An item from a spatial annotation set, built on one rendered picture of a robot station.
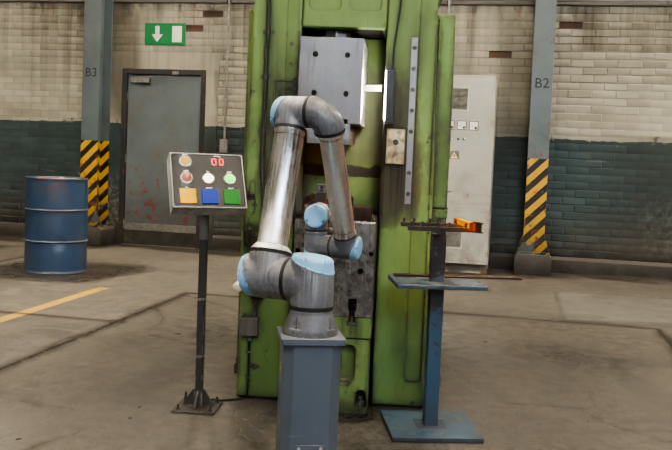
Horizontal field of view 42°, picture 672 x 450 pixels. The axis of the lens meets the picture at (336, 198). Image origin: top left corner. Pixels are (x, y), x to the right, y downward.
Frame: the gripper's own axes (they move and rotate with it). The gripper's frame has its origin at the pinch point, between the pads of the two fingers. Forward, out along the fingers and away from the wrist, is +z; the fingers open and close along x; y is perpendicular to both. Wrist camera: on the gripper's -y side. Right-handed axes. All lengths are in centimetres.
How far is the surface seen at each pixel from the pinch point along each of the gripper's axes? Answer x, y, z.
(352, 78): 8, -58, 33
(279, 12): -30, -89, 47
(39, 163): -421, 7, 684
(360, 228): 14.8, 11.7, 27.4
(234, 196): -42.8, -1.1, 17.6
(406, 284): 36.9, 32.6, 0.6
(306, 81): -14, -56, 33
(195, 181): -60, -7, 14
